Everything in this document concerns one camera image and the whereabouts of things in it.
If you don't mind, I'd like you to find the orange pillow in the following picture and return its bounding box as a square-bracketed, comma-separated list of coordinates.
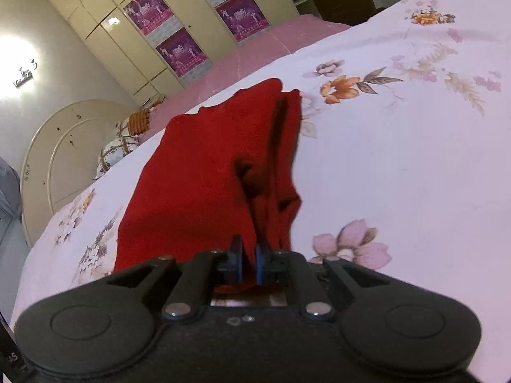
[128, 109, 156, 137]

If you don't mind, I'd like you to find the pink bedsheet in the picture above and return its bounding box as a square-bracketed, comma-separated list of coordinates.
[137, 13, 353, 145]

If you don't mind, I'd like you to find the white floral bedsheet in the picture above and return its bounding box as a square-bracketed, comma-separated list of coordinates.
[10, 0, 511, 383]

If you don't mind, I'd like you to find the cream arched headboard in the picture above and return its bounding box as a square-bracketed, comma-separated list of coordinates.
[20, 100, 140, 248]

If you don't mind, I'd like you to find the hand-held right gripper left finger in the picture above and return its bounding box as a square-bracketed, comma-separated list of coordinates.
[107, 235, 245, 322]

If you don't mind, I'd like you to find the purple wall poster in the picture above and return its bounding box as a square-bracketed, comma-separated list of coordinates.
[155, 27, 209, 78]
[123, 0, 175, 36]
[214, 0, 267, 43]

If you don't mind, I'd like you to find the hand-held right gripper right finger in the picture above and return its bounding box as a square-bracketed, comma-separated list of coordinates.
[255, 243, 391, 322]

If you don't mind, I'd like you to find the red knit garment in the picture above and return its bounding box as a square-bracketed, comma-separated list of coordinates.
[113, 79, 304, 289]

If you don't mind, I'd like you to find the wall fixture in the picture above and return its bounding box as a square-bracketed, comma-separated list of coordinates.
[12, 58, 38, 88]

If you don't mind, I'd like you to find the cream wardrobe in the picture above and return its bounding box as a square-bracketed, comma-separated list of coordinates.
[40, 0, 317, 105]

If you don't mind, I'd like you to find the grey cloth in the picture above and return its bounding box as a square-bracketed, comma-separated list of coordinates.
[0, 158, 22, 256]

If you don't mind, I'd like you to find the white floral pillow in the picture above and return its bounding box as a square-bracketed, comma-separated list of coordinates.
[93, 135, 140, 180]

